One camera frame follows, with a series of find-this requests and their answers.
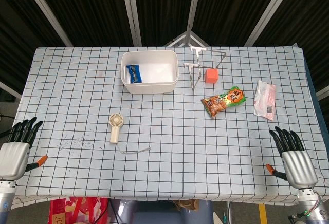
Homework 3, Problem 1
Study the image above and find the red patterned bag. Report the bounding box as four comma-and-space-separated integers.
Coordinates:
48, 197, 109, 224

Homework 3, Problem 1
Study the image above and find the white grid tablecloth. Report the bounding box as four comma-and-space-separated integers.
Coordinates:
10, 44, 322, 211

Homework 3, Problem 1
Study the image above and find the orange cube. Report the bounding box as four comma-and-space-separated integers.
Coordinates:
204, 68, 219, 84

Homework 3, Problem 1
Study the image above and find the pink white plastic packet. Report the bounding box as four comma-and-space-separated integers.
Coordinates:
253, 80, 276, 121

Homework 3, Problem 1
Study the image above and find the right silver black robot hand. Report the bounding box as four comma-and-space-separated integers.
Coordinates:
265, 126, 318, 189

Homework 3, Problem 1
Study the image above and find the light yellow handheld fan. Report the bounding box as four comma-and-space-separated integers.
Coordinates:
108, 113, 125, 144

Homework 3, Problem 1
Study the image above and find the white plastic storage bin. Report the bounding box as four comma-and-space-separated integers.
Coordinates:
121, 50, 179, 95

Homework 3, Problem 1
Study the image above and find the blue snack packet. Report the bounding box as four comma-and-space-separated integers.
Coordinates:
125, 64, 143, 84

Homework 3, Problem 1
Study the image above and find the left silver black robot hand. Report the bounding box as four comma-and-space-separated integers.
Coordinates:
0, 117, 49, 180

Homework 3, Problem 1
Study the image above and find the white tripod stand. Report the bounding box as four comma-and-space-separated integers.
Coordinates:
163, 30, 211, 47

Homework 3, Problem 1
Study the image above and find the green orange snack bag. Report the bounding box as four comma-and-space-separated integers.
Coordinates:
200, 85, 247, 119

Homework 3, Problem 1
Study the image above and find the metal wire rack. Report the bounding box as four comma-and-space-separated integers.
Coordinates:
184, 46, 227, 89

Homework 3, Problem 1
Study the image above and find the thin grey curved wire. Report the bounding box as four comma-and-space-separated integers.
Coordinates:
119, 146, 152, 154

